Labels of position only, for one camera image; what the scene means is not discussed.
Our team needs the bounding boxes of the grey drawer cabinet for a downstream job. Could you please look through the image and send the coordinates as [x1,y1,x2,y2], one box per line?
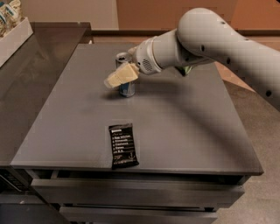
[12,43,263,214]

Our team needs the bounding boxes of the lower grey drawer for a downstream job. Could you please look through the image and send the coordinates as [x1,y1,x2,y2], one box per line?
[59,206,217,224]

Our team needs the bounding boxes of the silver blue Red Bull can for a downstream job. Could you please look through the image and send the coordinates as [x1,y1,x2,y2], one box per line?
[115,52,135,97]

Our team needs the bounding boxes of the dark side counter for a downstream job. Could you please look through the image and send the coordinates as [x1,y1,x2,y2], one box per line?
[0,22,91,224]

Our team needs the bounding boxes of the green chip bag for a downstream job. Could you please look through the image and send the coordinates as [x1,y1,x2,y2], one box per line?
[176,66,192,77]

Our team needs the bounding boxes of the grey drawer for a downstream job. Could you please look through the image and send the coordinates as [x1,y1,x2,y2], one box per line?
[59,206,217,224]
[31,179,244,207]

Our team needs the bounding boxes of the white box of snacks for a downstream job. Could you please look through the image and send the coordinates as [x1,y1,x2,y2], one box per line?
[0,0,34,68]

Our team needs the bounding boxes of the upper grey drawer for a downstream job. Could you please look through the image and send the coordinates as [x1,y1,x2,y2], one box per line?
[31,179,244,207]

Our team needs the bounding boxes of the black snack bar wrapper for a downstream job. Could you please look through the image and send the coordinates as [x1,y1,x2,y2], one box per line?
[108,123,139,170]

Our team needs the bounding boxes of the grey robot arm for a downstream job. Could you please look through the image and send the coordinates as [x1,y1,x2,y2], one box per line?
[104,8,280,109]

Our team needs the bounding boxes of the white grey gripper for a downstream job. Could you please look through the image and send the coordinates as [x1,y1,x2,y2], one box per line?
[104,38,162,88]

